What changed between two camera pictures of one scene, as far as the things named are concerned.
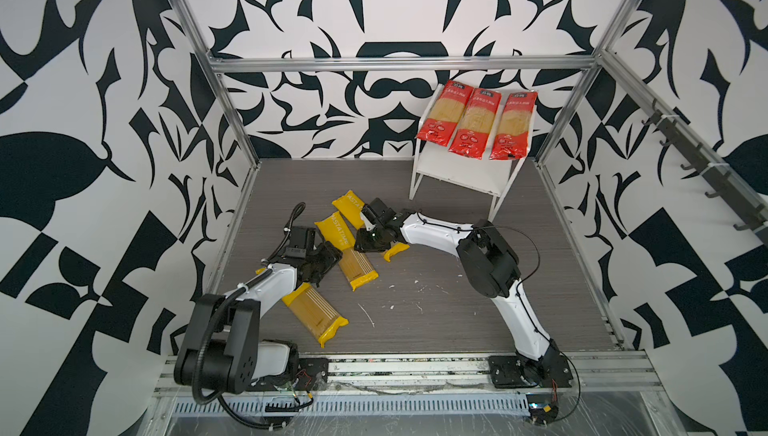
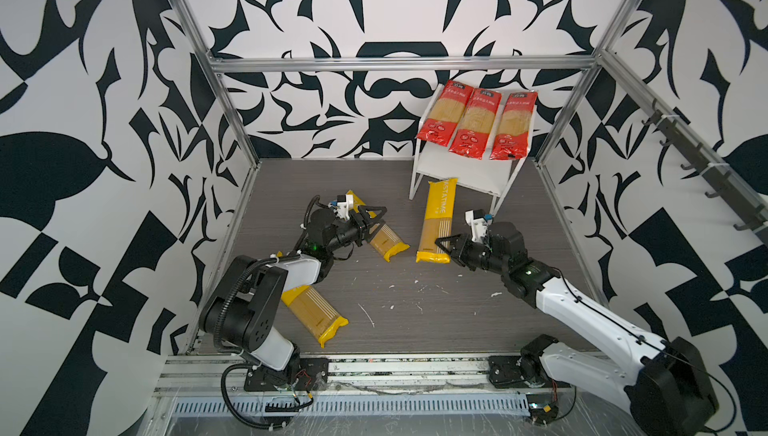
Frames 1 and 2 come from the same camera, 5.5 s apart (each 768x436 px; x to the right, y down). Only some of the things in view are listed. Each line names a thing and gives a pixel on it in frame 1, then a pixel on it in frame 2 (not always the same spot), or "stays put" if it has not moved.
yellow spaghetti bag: (318, 315) stays put
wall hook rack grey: (717, 175) stays put
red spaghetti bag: (445, 113) stays put
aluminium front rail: (457, 373) stays put
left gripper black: (330, 254) → (363, 232)
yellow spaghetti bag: (355, 267) → (437, 221)
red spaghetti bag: (514, 125) stays put
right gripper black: (361, 245) → (465, 248)
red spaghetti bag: (470, 138) stays put
